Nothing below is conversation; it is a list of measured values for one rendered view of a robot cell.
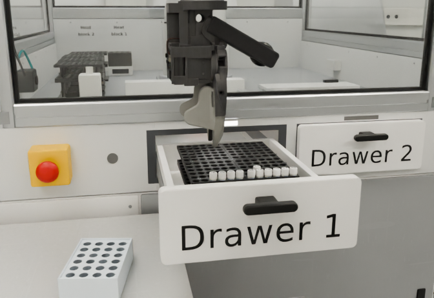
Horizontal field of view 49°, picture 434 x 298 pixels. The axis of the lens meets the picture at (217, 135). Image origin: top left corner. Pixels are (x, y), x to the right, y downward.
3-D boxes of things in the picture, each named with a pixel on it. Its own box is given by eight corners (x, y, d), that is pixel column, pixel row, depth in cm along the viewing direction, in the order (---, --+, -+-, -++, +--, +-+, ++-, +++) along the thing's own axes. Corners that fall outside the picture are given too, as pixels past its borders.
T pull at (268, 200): (298, 212, 64) (299, 202, 64) (244, 216, 63) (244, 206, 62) (289, 202, 67) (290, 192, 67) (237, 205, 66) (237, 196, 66)
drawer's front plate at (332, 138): (421, 168, 107) (426, 120, 105) (298, 176, 102) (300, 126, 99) (416, 166, 109) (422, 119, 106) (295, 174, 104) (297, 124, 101)
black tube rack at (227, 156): (298, 212, 79) (299, 176, 78) (192, 221, 76) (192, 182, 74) (261, 170, 100) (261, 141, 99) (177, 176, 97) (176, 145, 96)
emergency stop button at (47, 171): (59, 183, 87) (57, 162, 86) (35, 184, 87) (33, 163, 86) (61, 178, 90) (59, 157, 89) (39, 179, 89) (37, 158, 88)
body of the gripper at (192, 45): (166, 81, 74) (165, 1, 71) (221, 80, 76) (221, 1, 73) (172, 89, 67) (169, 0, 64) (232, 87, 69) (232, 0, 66)
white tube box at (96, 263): (119, 302, 68) (117, 278, 67) (59, 302, 68) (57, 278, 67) (133, 258, 80) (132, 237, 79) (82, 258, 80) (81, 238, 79)
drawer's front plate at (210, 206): (356, 247, 71) (361, 177, 69) (161, 266, 66) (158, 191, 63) (351, 242, 73) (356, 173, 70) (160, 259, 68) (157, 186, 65)
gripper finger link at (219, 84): (209, 115, 72) (208, 57, 71) (221, 114, 73) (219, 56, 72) (215, 117, 68) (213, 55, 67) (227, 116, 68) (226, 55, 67)
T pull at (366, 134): (389, 140, 100) (389, 134, 100) (355, 141, 99) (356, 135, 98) (380, 136, 103) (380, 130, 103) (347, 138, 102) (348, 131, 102)
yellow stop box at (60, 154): (70, 187, 90) (67, 150, 88) (30, 189, 89) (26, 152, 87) (72, 178, 95) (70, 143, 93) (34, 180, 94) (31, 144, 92)
